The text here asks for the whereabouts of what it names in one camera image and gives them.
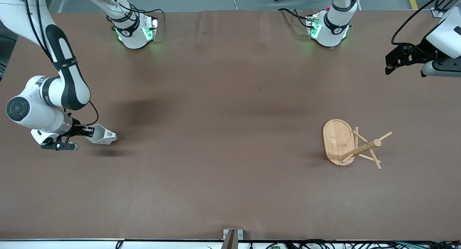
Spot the white faceted cup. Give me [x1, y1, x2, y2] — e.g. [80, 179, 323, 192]
[86, 124, 117, 146]

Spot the wooden cup rack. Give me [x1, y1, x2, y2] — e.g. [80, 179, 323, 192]
[322, 119, 393, 169]

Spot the brown table cover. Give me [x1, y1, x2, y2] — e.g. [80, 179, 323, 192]
[0, 10, 461, 241]

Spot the aluminium frame profile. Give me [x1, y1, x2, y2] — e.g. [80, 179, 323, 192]
[431, 0, 461, 18]

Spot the black left base cable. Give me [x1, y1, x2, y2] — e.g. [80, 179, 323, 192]
[278, 8, 312, 28]

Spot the grey metal camera bracket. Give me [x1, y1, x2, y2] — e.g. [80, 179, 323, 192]
[223, 229, 244, 249]

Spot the black cable bundle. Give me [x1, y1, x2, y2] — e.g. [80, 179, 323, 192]
[267, 239, 461, 249]

